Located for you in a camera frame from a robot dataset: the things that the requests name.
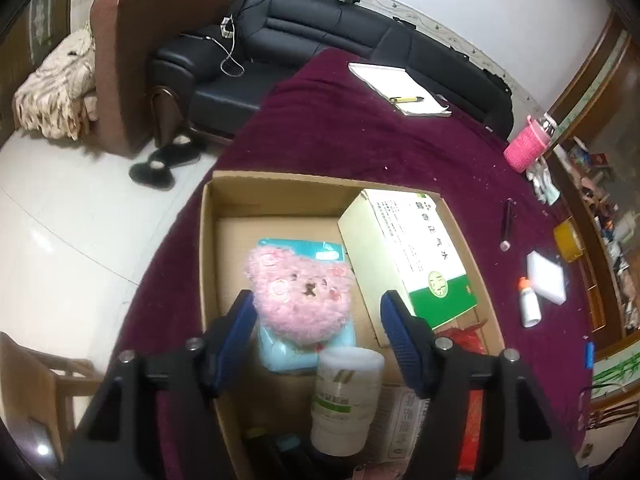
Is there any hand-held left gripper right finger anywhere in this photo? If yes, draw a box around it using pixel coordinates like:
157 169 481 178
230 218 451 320
379 290 583 480

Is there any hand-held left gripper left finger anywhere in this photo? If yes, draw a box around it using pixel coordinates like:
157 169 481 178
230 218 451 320
60 289 258 480

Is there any red snack packet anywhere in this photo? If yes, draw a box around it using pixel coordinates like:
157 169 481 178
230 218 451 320
435 324 488 473

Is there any pink bear plush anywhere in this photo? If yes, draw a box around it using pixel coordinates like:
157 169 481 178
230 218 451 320
246 247 356 346

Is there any white medicine bottle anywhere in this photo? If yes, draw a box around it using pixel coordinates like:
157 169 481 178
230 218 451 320
310 346 386 457

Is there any cardboard box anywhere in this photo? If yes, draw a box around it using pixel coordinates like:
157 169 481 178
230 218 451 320
199 170 506 480

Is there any white sponge block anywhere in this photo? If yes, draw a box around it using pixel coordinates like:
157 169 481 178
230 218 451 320
526 251 568 306

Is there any teal tissue packet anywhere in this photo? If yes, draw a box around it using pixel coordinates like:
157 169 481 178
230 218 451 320
257 238 357 373

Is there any green white medicine box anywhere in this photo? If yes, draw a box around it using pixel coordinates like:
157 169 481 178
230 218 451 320
337 189 478 348

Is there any small white orange-capped bottle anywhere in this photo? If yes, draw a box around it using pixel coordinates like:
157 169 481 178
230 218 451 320
517 276 542 328

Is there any black pen with white cap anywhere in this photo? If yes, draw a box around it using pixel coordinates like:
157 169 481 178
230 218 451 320
499 199 516 252

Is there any yellow tape roll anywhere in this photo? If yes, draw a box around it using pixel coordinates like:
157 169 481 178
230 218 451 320
552 216 583 263

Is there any wooden sideboard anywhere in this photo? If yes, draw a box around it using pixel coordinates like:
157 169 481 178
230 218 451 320
550 130 640 361

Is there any wooden chair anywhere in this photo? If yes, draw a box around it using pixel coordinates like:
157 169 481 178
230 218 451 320
0 331 103 466

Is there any white cloth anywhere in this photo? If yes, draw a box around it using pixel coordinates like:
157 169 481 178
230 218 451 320
525 157 561 206

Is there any pink sleeved bottle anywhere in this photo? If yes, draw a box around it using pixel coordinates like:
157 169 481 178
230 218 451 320
502 114 558 171

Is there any white notebook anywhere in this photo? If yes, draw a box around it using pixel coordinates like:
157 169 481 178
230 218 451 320
347 61 452 118

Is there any brown armchair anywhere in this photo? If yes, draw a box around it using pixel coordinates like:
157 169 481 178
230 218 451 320
90 0 244 157

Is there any floral blanket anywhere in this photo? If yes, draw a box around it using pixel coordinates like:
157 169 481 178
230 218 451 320
12 22 101 142

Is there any black leather sofa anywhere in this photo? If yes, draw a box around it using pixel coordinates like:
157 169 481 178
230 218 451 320
150 0 516 146

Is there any white charging cable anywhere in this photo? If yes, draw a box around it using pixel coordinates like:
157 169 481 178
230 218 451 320
180 15 246 77

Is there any wooden door frame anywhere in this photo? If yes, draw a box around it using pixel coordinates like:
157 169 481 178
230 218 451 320
547 12 633 141

